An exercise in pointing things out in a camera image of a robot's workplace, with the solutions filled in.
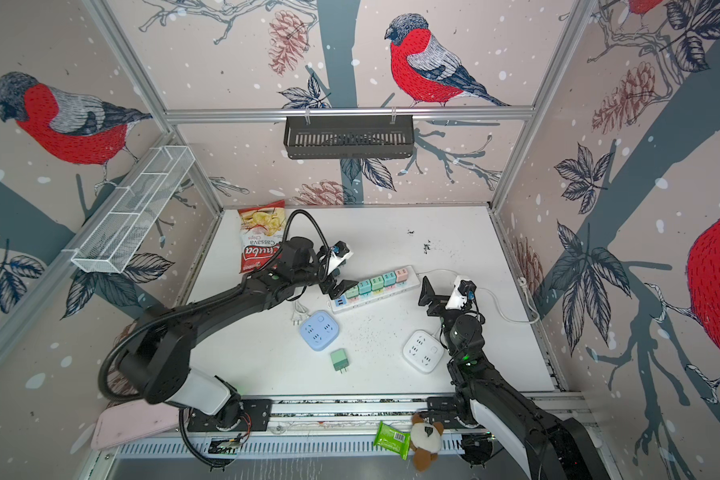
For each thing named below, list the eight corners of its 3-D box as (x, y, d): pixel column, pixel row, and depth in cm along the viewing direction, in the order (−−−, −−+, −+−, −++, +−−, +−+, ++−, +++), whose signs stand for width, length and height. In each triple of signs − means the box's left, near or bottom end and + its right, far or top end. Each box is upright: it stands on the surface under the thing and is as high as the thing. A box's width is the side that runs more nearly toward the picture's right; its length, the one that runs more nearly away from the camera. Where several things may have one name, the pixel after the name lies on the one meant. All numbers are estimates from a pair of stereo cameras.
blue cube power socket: (297, 335, 89) (295, 331, 87) (319, 310, 94) (317, 306, 92) (324, 357, 85) (322, 353, 83) (345, 330, 90) (344, 326, 88)
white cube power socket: (398, 356, 85) (399, 352, 83) (414, 329, 90) (416, 324, 88) (431, 378, 81) (432, 375, 79) (446, 349, 86) (448, 345, 84)
